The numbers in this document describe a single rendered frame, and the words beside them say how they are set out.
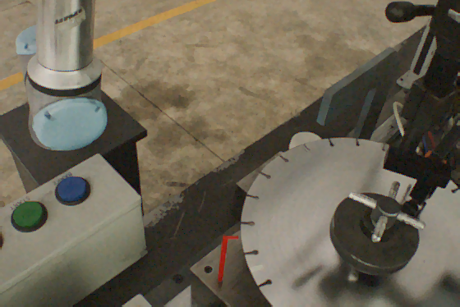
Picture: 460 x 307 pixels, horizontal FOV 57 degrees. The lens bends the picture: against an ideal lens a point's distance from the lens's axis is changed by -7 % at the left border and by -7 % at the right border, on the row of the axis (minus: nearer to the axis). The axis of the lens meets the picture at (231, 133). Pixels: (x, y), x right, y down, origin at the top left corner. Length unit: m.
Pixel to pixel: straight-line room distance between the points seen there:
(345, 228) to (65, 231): 0.35
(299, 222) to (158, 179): 1.31
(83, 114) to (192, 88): 1.58
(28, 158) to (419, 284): 0.72
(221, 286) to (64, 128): 0.33
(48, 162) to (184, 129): 1.19
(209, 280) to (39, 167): 0.44
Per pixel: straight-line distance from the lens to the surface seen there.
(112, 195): 0.63
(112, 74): 2.36
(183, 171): 1.85
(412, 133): 0.54
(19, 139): 0.97
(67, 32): 0.64
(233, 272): 0.62
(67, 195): 0.63
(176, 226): 0.78
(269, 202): 0.56
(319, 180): 0.60
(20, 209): 0.64
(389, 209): 0.53
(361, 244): 0.54
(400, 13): 0.42
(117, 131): 0.94
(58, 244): 0.60
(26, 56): 0.82
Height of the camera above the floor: 1.39
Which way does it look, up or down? 44 degrees down
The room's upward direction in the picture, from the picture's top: 6 degrees clockwise
